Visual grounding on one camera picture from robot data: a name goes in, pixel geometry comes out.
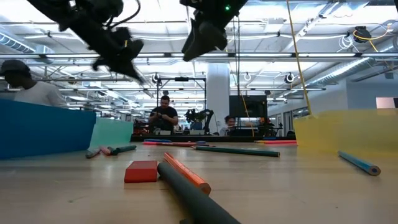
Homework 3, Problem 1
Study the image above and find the person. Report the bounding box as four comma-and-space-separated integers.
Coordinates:
148, 95, 179, 134
0, 58, 68, 108
219, 114, 238, 137

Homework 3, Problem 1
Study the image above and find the white board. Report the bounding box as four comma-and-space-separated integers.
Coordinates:
375, 96, 398, 109

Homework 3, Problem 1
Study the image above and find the yellow plastic bin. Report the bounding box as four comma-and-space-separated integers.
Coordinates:
293, 108, 398, 156

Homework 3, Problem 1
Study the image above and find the pink pencil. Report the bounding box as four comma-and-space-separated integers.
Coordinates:
142, 141, 197, 148
98, 144, 112, 157
257, 139, 299, 145

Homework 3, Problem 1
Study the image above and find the orange pencil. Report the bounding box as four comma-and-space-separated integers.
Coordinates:
163, 152, 212, 195

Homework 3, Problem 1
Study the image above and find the black monitor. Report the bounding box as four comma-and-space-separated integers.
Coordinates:
229, 95, 269, 119

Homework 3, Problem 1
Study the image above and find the black hanging cable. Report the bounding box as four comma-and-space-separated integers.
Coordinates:
231, 15, 241, 97

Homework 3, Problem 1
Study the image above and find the red eraser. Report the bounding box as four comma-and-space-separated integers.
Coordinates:
124, 160, 159, 184

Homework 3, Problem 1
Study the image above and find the black pen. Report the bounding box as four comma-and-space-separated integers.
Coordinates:
156, 161, 242, 224

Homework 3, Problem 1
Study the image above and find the green pencil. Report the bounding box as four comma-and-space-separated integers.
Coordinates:
192, 145, 281, 158

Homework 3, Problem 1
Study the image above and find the yellow hanging cable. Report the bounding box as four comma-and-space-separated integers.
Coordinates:
285, 0, 313, 118

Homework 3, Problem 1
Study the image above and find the grey crayon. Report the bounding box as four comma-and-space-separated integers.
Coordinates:
85, 146, 103, 160

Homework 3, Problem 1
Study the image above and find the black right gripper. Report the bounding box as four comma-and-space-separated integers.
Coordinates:
179, 0, 249, 62

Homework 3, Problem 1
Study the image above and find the teal plastic bin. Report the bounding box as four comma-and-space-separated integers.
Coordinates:
89, 117, 134, 149

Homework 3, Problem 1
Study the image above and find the black metal gantry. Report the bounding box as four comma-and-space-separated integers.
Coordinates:
155, 76, 208, 125

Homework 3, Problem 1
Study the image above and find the blue ballpoint pen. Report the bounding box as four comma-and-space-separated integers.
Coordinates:
143, 138, 173, 144

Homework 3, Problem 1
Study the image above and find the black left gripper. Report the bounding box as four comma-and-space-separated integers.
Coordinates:
79, 18, 146, 84

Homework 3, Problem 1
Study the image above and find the blue plastic bin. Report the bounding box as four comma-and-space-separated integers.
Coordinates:
0, 98, 97, 161

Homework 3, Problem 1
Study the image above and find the blue pencil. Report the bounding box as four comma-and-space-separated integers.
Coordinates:
338, 151, 382, 177

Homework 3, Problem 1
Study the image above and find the white round pillar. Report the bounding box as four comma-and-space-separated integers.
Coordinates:
206, 63, 231, 133

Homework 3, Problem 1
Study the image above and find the black ceiling cable reel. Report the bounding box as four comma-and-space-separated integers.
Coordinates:
353, 26, 374, 44

